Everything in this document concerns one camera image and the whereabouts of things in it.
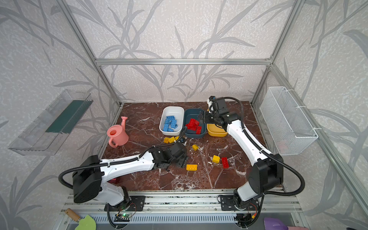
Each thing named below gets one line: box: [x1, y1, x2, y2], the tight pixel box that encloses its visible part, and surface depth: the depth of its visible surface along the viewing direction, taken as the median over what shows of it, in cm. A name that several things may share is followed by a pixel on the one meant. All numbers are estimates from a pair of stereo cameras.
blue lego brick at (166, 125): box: [162, 121, 170, 132], surface depth 104 cm
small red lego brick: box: [189, 117, 200, 126], surface depth 104 cm
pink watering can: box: [106, 116, 129, 149], surface depth 93 cm
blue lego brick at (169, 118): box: [165, 115, 176, 122], surface depth 110 cm
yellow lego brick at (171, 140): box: [168, 136, 176, 144], surface depth 98 cm
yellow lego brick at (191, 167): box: [185, 163, 198, 171], surface depth 87 cm
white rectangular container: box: [159, 105, 185, 137], surface depth 110 cm
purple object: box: [263, 217, 289, 230], surface depth 68 cm
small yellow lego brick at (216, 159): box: [212, 154, 221, 164], surface depth 90 cm
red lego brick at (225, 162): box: [221, 157, 230, 169], surface depth 90 cm
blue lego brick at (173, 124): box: [170, 119, 178, 129], surface depth 104 cm
